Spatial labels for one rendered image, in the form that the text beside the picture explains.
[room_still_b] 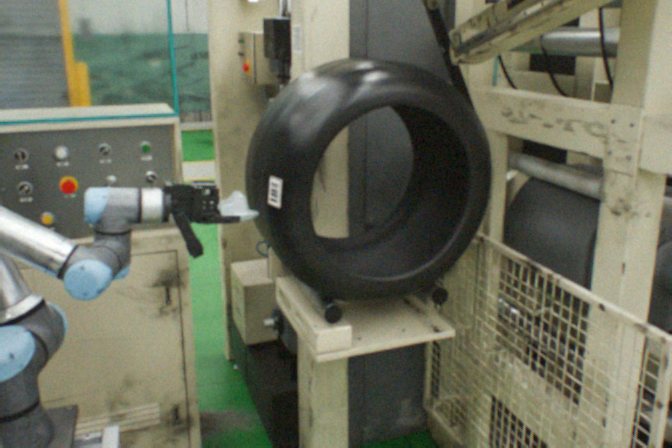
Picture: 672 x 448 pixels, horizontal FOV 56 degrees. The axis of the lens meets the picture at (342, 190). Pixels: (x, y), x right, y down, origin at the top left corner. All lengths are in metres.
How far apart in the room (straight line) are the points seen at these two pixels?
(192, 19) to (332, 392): 8.92
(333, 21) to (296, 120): 0.46
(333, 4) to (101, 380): 1.40
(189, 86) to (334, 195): 8.78
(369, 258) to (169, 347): 0.83
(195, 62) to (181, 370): 8.48
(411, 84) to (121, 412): 1.50
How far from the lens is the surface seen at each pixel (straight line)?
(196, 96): 10.51
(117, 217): 1.37
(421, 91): 1.40
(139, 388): 2.30
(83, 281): 1.27
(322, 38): 1.71
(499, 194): 1.98
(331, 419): 2.09
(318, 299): 1.52
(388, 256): 1.74
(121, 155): 2.07
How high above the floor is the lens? 1.55
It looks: 15 degrees down
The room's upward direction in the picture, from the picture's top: straight up
